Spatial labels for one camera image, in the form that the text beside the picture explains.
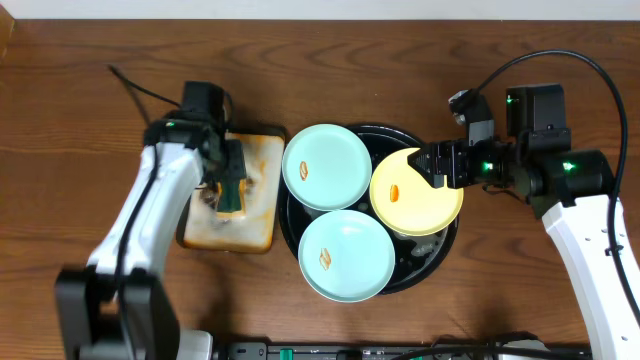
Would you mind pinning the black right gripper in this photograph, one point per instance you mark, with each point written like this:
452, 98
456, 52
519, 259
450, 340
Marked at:
451, 164

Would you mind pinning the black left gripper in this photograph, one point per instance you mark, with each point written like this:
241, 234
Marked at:
235, 163

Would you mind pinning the green yellow scrub sponge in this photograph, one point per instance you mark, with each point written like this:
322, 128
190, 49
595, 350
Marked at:
231, 197

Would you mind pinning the yellow plate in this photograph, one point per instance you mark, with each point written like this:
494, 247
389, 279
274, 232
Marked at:
406, 203

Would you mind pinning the light blue plate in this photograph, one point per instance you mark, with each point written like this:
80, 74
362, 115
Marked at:
346, 256
326, 167

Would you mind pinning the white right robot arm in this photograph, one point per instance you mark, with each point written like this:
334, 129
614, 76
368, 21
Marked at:
571, 192

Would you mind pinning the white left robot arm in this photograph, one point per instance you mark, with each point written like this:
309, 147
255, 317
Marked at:
116, 306

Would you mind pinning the round black tray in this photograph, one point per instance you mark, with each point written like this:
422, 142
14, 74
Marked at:
415, 257

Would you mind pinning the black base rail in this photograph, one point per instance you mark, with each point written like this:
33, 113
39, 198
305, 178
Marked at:
447, 348

